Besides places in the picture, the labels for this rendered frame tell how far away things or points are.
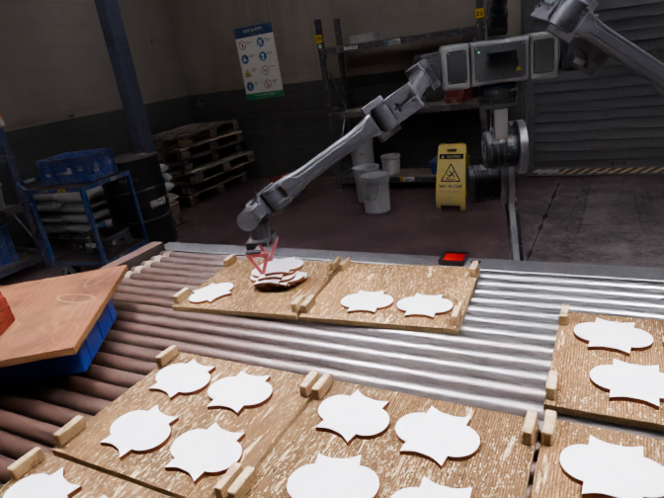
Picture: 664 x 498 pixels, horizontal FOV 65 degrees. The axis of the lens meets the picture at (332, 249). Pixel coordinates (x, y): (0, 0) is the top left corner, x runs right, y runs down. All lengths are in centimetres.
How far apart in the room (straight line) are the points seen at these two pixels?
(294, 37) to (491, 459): 638
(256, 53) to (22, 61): 267
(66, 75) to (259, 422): 613
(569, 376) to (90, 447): 91
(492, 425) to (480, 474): 11
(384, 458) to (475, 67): 145
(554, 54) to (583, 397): 130
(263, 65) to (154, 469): 653
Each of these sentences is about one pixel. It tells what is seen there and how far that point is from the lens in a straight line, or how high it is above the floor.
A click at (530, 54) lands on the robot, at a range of 204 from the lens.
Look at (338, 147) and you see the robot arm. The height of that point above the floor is 132.
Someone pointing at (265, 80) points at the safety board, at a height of 133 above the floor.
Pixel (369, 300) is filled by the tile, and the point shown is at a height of 95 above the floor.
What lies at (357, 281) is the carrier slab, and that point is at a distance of 152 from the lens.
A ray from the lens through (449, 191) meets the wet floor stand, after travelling 509.
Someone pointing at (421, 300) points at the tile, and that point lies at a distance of 135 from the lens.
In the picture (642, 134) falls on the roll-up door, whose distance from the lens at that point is 602.
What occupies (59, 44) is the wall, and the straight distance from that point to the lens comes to 693.
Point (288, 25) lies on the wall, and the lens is 701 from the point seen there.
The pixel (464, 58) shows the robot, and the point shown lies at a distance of 200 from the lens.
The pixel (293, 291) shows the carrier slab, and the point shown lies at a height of 94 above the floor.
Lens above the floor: 156
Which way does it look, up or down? 21 degrees down
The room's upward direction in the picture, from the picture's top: 8 degrees counter-clockwise
